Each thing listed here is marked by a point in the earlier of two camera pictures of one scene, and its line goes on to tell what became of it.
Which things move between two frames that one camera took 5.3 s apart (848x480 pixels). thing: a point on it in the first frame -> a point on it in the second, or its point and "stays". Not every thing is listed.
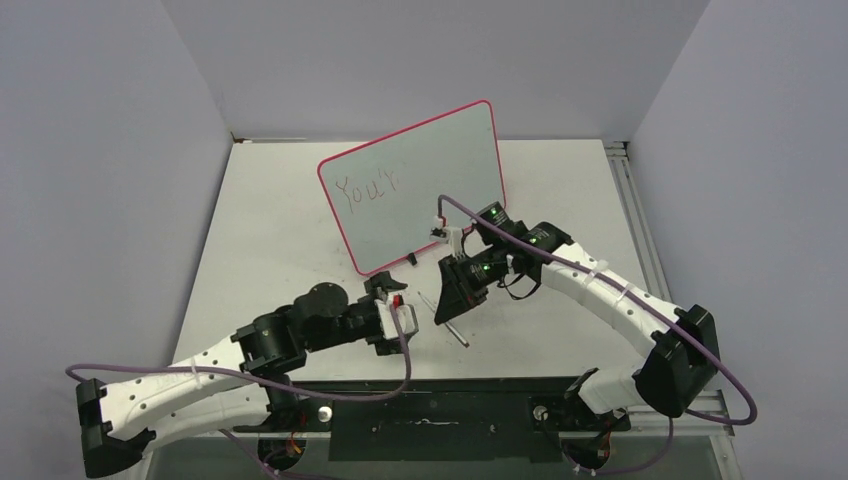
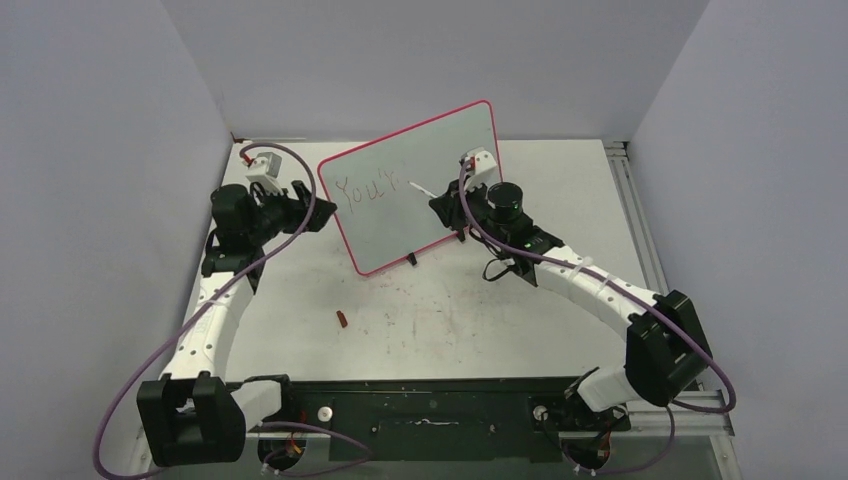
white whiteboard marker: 448,325 -> 422,189
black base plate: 437,419 stays
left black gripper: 381,282 -> 298,211
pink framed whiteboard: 381,196 stays
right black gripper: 459,293 -> 450,207
